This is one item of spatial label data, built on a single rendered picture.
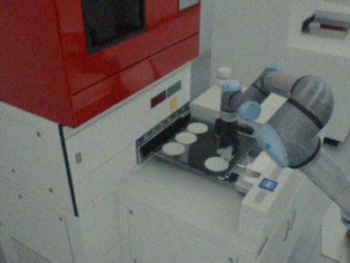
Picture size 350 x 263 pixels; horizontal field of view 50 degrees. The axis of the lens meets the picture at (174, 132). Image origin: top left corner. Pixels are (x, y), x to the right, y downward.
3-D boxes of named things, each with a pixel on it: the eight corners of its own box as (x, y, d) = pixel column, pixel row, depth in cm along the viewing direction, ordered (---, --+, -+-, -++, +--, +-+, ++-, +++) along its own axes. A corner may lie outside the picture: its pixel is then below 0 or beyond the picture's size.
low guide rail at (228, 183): (156, 159, 175) (156, 154, 173) (159, 157, 176) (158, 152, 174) (257, 198, 151) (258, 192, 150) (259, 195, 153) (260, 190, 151)
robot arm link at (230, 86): (228, 88, 136) (217, 79, 142) (227, 115, 141) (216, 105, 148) (247, 85, 138) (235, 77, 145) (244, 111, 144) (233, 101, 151)
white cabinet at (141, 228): (126, 310, 199) (113, 191, 156) (212, 205, 268) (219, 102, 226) (237, 379, 169) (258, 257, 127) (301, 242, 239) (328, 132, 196)
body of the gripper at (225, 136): (212, 141, 156) (212, 116, 150) (229, 137, 159) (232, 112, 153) (219, 151, 150) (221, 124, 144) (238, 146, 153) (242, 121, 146)
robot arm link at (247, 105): (262, 92, 128) (244, 79, 137) (240, 116, 129) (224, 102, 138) (273, 103, 133) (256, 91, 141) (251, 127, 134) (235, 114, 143)
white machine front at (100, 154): (74, 215, 143) (57, 124, 122) (185, 125, 202) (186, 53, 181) (80, 219, 142) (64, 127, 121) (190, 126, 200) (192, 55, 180)
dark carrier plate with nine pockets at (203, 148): (153, 152, 167) (153, 150, 167) (192, 119, 192) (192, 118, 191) (223, 177, 151) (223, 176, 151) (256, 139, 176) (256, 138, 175)
